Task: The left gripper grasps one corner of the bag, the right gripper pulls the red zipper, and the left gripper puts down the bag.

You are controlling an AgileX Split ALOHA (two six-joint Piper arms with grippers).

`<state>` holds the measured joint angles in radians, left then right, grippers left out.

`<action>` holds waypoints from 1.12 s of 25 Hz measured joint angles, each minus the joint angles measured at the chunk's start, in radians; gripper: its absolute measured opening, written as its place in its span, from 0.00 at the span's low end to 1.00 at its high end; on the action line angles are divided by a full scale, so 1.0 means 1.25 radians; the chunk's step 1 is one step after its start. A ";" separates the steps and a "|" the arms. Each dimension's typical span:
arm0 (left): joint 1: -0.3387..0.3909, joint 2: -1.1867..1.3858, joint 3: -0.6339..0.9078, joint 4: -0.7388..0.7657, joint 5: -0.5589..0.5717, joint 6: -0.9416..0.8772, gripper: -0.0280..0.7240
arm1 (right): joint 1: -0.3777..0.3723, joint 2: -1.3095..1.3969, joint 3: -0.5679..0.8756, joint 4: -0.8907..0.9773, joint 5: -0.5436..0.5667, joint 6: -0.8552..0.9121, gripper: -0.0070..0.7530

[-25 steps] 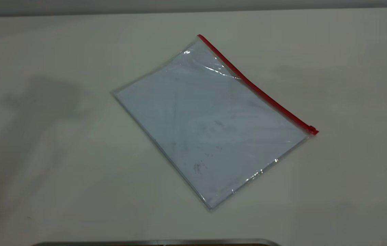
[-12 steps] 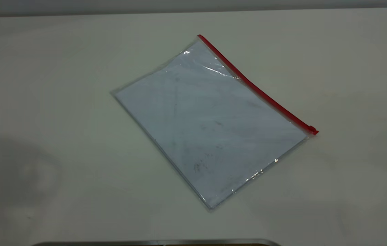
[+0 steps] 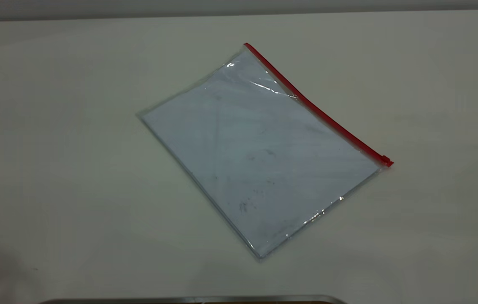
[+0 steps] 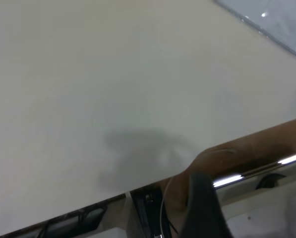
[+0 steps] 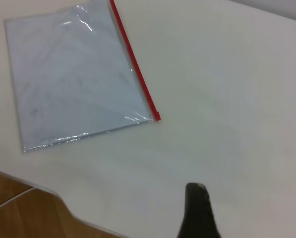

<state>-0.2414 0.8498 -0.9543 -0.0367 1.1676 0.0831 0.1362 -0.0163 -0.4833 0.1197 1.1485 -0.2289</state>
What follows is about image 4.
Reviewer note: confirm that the black bracket under table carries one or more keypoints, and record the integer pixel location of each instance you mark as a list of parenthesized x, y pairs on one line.
[(142, 210)]

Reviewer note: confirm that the white plastic base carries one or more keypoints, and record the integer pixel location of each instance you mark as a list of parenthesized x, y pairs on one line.
[(261, 218)]

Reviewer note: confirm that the clear plastic zipper bag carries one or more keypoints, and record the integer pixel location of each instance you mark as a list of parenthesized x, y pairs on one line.
[(279, 22)]

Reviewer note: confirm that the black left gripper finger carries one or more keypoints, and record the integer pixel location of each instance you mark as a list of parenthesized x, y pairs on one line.
[(202, 213)]

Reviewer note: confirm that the chrome metal bar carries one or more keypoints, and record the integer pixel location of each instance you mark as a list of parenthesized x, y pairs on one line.
[(261, 169)]

